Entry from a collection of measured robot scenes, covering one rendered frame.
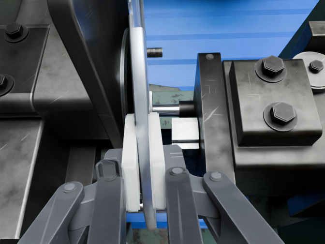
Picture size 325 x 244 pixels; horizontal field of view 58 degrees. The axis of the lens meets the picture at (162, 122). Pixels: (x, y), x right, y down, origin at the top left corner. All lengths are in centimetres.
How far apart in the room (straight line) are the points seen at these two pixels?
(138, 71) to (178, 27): 198
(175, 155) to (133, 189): 3
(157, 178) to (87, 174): 19
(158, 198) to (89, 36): 9
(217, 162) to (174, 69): 159
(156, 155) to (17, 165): 16
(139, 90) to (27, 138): 15
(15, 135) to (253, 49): 188
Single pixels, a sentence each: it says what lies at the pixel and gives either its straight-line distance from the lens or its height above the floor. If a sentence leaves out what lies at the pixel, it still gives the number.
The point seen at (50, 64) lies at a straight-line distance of 29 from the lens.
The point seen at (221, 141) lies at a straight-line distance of 34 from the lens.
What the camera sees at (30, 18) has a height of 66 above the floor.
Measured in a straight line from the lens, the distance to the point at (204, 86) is 38.
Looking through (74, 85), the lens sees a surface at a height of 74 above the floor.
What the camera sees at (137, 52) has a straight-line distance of 17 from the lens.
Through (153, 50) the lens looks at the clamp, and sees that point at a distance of 51.
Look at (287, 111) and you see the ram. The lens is 32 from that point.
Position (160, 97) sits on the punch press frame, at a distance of 66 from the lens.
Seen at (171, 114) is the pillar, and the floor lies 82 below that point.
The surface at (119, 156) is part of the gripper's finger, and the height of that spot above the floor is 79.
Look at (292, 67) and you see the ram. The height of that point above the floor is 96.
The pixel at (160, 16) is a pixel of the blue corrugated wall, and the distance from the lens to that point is 221.
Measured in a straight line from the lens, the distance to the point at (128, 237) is 25.
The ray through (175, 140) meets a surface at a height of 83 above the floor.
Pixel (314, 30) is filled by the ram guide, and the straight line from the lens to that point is 41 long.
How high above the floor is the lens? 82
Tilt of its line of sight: 2 degrees down
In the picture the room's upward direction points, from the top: 89 degrees clockwise
